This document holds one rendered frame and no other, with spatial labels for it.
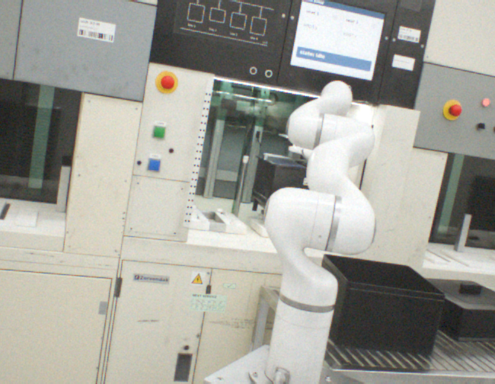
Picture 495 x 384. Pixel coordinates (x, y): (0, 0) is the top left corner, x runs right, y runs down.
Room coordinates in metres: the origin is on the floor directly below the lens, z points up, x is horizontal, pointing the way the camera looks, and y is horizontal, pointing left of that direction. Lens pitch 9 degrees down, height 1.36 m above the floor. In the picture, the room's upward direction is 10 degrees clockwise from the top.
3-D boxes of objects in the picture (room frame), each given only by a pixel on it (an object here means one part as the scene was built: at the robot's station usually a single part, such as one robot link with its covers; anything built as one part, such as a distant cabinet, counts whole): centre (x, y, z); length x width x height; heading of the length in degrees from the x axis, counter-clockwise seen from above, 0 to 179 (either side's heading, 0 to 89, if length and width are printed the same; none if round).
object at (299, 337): (1.32, -0.17, 0.85); 0.19 x 0.19 x 0.18
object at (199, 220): (2.27, 0.11, 0.89); 0.22 x 0.21 x 0.04; 17
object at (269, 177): (2.34, -0.15, 1.08); 0.24 x 0.20 x 0.32; 106
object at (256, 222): (2.35, -0.15, 0.89); 0.22 x 0.21 x 0.04; 17
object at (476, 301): (1.97, -0.76, 0.83); 0.29 x 0.29 x 0.13; 24
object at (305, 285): (1.32, -0.13, 1.07); 0.19 x 0.12 x 0.24; 86
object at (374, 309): (1.74, -0.41, 0.85); 0.28 x 0.28 x 0.17; 9
